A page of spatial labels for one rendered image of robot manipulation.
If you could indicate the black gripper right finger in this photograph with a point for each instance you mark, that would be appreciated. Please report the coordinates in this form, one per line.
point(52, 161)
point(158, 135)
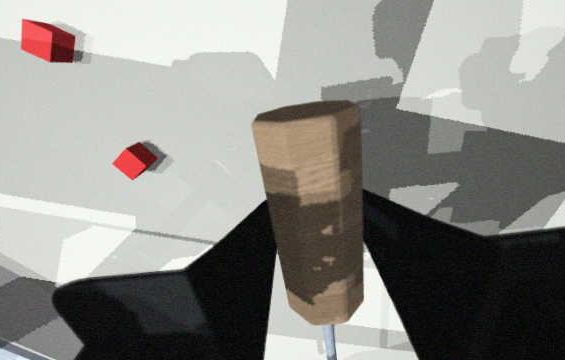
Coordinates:
point(448, 284)

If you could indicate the red block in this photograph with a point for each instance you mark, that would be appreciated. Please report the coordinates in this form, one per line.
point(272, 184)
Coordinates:
point(47, 41)
point(134, 160)

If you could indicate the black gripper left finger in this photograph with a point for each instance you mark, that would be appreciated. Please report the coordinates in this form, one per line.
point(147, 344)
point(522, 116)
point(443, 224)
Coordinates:
point(223, 298)

